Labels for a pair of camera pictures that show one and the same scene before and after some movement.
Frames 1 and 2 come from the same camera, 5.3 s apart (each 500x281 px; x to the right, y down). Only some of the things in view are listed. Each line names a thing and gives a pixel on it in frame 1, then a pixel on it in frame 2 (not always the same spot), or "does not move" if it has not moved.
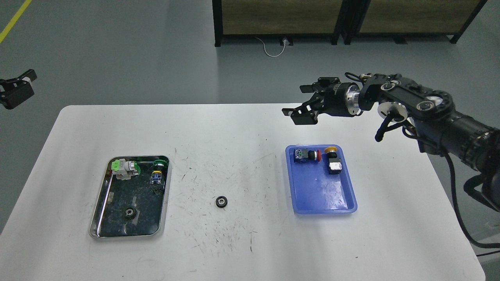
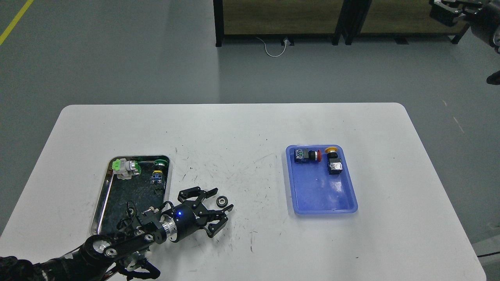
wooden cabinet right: x=400 y=18 does not move
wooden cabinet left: x=283 y=18 does not move
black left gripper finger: x=17 y=90 to x=190 y=217
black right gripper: x=341 y=99 to x=483 y=15
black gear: x=221 y=201 does not move
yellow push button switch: x=335 y=165 does not move
